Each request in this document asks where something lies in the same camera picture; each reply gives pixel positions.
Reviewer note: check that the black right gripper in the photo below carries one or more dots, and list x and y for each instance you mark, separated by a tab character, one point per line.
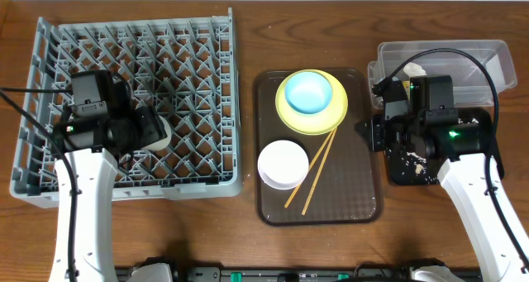
377	131

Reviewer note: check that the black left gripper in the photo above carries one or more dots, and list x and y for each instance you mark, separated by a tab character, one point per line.
153	127

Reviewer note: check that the white paper cup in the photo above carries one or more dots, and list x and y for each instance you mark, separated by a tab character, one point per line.
156	135

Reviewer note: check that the white tissue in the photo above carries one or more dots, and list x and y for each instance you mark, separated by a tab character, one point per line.
414	70

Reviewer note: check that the light blue bowl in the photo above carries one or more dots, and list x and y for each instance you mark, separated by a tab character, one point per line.
308	92

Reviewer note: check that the pink white small bowl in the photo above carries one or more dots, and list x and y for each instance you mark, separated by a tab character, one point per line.
283	165

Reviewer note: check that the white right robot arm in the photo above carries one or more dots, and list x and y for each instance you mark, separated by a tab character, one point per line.
473	184

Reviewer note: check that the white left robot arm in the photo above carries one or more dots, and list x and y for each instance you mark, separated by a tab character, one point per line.
83	248

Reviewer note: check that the clear plastic waste bin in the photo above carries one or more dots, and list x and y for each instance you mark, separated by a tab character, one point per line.
470	87

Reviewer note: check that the black rectangular waste tray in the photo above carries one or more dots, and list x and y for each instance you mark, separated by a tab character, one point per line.
405	170

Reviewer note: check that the grey plastic dishwasher rack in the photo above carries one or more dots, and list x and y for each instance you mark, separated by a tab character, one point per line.
185	68

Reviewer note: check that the pile of white rice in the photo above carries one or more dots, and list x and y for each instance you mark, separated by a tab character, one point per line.
413	164

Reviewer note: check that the right wooden chopstick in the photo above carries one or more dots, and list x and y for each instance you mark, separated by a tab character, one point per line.
319	172

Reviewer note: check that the wooden chopstick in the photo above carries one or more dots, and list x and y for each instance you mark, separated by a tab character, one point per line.
313	161
319	172

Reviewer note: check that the brown plastic serving tray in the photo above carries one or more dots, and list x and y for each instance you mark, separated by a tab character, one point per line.
349	189

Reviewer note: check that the left wooden chopstick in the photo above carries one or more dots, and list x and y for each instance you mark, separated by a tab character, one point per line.
313	161

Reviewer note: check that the yellow round plate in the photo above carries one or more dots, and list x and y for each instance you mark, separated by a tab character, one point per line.
313	124

